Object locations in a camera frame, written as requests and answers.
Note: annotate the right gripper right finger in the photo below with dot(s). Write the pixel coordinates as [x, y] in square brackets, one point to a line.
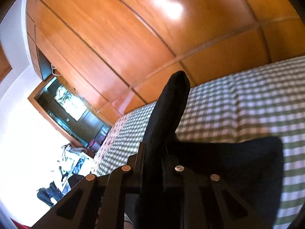
[215, 186]

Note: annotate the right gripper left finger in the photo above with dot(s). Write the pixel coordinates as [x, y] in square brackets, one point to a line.
[97, 202]

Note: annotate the black embroidered pants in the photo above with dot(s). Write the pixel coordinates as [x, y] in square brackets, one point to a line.
[146, 209]

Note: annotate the floral bed sheet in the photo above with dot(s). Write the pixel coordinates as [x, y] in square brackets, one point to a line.
[111, 153]

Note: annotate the dark bag on floor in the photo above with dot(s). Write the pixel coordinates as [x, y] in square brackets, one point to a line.
[45, 194]

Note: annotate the green checkered bed sheet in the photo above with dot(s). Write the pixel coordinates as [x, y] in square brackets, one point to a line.
[262, 102]

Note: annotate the wooden wardrobe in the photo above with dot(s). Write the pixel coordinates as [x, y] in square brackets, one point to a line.
[119, 54]

